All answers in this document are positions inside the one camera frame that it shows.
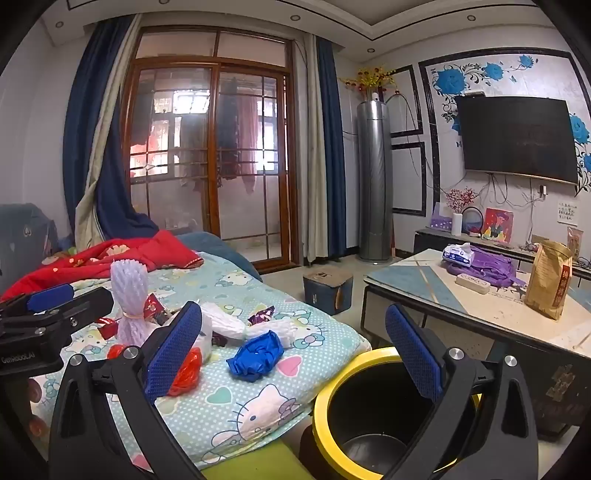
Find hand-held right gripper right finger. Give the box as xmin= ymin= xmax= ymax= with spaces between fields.
xmin=383 ymin=302 xmax=539 ymax=480

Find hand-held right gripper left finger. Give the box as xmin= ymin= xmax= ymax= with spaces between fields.
xmin=48 ymin=300 xmax=206 ymax=480

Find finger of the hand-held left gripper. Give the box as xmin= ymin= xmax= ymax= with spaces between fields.
xmin=0 ymin=284 xmax=75 ymax=320
xmin=25 ymin=286 xmax=115 ymax=339

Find red plastic bag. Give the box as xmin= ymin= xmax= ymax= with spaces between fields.
xmin=167 ymin=347 xmax=204 ymax=398

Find white plastic bag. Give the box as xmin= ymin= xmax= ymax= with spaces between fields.
xmin=191 ymin=318 xmax=214 ymax=363

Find banded white foam net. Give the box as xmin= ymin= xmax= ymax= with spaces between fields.
xmin=110 ymin=259 xmax=149 ymax=348

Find beige snack wrapper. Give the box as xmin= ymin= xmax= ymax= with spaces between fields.
xmin=144 ymin=295 xmax=172 ymax=326

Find yellow-rimmed black trash bin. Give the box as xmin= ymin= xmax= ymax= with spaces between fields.
xmin=299 ymin=347 xmax=490 ymax=480

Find red flowered blanket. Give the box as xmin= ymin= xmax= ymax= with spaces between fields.
xmin=0 ymin=230 xmax=205 ymax=303

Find marble top coffee table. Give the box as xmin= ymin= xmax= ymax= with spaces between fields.
xmin=360 ymin=249 xmax=591 ymax=439

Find white power strip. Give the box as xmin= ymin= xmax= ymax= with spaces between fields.
xmin=455 ymin=273 xmax=491 ymax=295

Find cartoon cat printed blanket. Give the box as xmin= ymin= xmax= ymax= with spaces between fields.
xmin=28 ymin=251 xmax=372 ymax=469

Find blue square stool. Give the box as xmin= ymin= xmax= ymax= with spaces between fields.
xmin=302 ymin=267 xmax=354 ymax=317

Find white blue tissue pack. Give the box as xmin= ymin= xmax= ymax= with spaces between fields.
xmin=442 ymin=242 xmax=476 ymax=269

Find black television cabinet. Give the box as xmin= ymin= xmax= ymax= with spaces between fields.
xmin=413 ymin=228 xmax=591 ymax=278

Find purple cloth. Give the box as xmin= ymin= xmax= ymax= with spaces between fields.
xmin=441 ymin=244 xmax=527 ymax=289

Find purple box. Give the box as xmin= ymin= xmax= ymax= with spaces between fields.
xmin=430 ymin=202 xmax=455 ymax=232

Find person's green clothing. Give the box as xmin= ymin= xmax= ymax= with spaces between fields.
xmin=198 ymin=438 xmax=315 ymax=480

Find colourful picture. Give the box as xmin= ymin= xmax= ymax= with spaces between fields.
xmin=481 ymin=208 xmax=515 ymax=244

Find brown paper bag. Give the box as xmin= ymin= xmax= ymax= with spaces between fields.
xmin=524 ymin=240 xmax=574 ymax=321

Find red artificial flowers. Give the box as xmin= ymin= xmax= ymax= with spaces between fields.
xmin=445 ymin=187 xmax=478 ymax=215

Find wooden glass sliding door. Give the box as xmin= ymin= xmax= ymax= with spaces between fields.
xmin=121 ymin=25 xmax=296 ymax=273

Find grey tower air conditioner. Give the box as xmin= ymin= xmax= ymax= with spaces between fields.
xmin=356 ymin=92 xmax=394 ymax=263

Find wide blue curtain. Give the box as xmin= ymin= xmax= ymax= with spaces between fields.
xmin=62 ymin=14 xmax=160 ymax=241

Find beige hanging packet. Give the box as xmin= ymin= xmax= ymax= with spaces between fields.
xmin=567 ymin=226 xmax=585 ymax=259

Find wide beige curtain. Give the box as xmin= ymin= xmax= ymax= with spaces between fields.
xmin=74 ymin=18 xmax=145 ymax=252

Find narrow blue curtain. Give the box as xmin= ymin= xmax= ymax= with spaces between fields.
xmin=316 ymin=37 xmax=348 ymax=259

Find narrow beige curtain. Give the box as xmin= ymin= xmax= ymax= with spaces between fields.
xmin=300 ymin=34 xmax=329 ymax=264

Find row of hanging clothes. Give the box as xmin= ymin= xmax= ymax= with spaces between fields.
xmin=175 ymin=78 xmax=260 ymax=192

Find yellow artificial flowers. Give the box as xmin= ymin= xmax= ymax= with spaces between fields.
xmin=342 ymin=65 xmax=397 ymax=100

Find round sand art frame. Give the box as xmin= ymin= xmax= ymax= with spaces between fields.
xmin=462 ymin=207 xmax=485 ymax=237

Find white wall notice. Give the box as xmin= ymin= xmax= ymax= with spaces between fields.
xmin=557 ymin=199 xmax=580 ymax=226

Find black wall television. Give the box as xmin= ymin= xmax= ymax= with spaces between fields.
xmin=455 ymin=95 xmax=580 ymax=185

